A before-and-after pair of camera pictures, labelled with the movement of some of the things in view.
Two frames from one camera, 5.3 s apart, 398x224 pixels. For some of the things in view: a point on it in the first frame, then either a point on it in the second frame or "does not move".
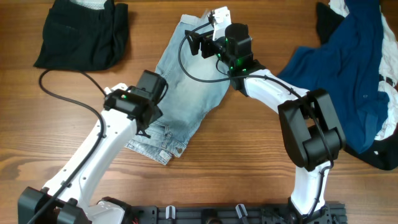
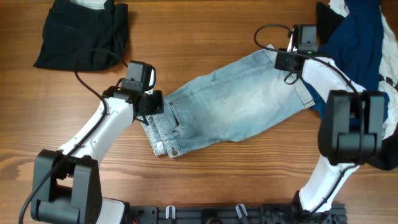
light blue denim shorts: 196,88 -> 228,103
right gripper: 196,39 -> 282,61
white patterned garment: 93,4 does not move
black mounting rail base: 330,213 does not move
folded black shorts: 78,38 does not move
